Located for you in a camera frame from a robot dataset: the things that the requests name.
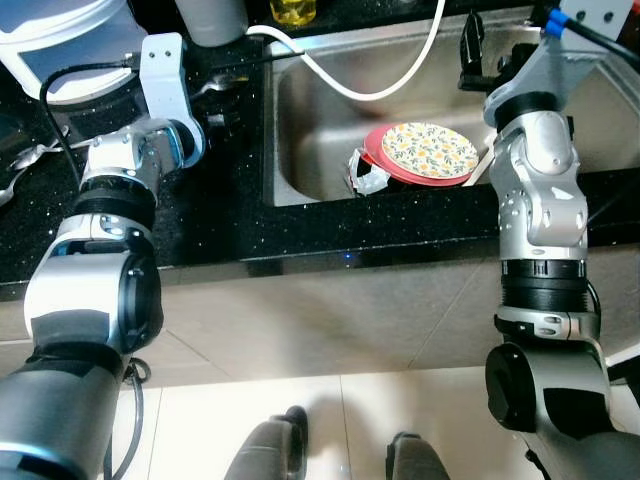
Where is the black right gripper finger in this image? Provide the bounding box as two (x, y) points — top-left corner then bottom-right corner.
(458, 14), (487, 91)

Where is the pink floral plate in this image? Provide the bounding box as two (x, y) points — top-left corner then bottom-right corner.
(362, 122), (480, 188)

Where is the grey flask with red logo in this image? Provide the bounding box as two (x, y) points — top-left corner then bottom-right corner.
(175, 0), (249, 48)

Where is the stainless steel sink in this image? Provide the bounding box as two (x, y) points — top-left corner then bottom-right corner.
(262, 8), (640, 208)

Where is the yellow oil bottle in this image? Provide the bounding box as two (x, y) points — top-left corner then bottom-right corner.
(268, 0), (318, 28)

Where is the white stacked food container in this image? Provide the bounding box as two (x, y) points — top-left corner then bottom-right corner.
(0, 0), (151, 107)

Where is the metal spoon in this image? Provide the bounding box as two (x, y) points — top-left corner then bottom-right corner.
(0, 140), (73, 207)

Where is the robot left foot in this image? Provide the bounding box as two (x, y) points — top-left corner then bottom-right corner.
(222, 405), (309, 480)

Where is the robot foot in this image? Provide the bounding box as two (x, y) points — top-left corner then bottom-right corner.
(222, 405), (309, 480)
(385, 432), (451, 480)

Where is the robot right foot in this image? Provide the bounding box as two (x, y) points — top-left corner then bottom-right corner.
(385, 432), (451, 480)

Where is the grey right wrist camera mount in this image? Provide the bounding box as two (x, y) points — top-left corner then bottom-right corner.
(505, 0), (634, 111)

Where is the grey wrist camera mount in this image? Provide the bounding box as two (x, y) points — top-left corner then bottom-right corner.
(505, 0), (634, 111)
(138, 33), (191, 127)

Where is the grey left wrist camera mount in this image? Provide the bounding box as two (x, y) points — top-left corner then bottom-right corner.
(138, 33), (191, 127)

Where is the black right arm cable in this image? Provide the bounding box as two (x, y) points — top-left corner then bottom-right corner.
(548, 12), (640, 67)

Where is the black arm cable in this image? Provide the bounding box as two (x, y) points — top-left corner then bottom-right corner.
(548, 12), (640, 67)
(40, 62), (143, 187)

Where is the white flexible hose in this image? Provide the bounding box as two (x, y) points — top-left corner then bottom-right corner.
(247, 0), (447, 102)

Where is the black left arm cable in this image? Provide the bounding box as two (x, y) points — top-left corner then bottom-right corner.
(40, 62), (143, 187)

